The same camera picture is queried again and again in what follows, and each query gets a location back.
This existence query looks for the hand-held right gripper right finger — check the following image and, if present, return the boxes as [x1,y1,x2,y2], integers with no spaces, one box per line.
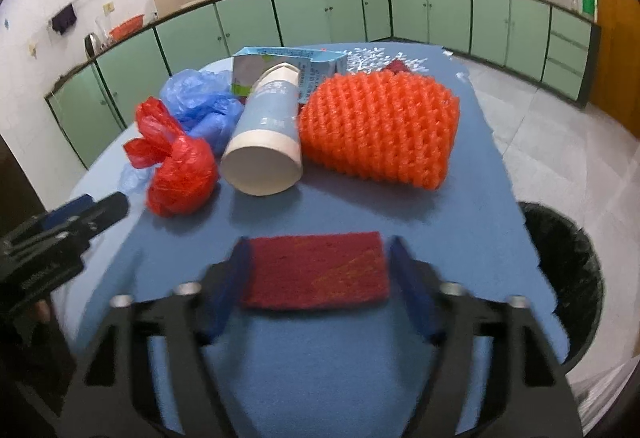
[389,237,583,438]

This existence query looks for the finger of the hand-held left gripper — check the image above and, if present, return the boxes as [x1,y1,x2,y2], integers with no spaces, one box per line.
[10,194,95,245]
[59,191,131,250]

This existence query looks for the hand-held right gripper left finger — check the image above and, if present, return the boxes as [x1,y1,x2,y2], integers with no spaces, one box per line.
[60,238,253,438]

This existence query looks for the red plastic bag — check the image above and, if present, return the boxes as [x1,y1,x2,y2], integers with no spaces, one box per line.
[123,98,219,218]

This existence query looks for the black trash bin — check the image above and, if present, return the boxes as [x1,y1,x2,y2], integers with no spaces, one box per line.
[517,202,606,364]

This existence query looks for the white and blue paper cup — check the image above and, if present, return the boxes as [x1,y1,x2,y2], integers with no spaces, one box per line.
[221,63,305,196]

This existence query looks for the blue tablecloth with tree print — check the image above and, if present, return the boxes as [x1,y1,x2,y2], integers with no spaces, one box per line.
[50,42,571,438]

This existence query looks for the blue plastic bag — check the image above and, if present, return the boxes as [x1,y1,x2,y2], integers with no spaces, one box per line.
[120,68,246,191]

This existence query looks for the orange sponge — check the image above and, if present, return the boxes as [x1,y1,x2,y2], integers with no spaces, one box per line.
[298,70,461,191]

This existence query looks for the red plastic basin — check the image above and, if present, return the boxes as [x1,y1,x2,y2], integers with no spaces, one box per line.
[109,15,146,44]

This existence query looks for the dark hanging cloth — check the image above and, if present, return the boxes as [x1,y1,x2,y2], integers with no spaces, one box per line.
[50,4,78,36]

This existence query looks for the light blue carton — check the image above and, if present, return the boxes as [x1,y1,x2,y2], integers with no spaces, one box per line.
[232,46,351,104]

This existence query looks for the green lower kitchen cabinets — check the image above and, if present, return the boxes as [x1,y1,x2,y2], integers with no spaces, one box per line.
[45,0,601,169]

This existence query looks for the wooden door with handle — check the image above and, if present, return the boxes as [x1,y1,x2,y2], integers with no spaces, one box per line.
[590,0,640,139]

